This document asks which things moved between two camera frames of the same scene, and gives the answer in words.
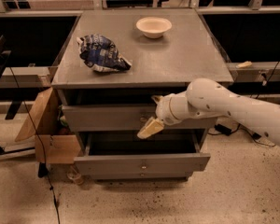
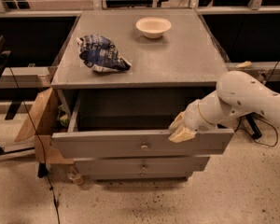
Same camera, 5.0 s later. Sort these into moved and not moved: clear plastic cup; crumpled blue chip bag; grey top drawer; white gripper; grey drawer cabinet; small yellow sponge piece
Moved: white gripper; grey top drawer
Not moved: grey drawer cabinet; small yellow sponge piece; crumpled blue chip bag; clear plastic cup
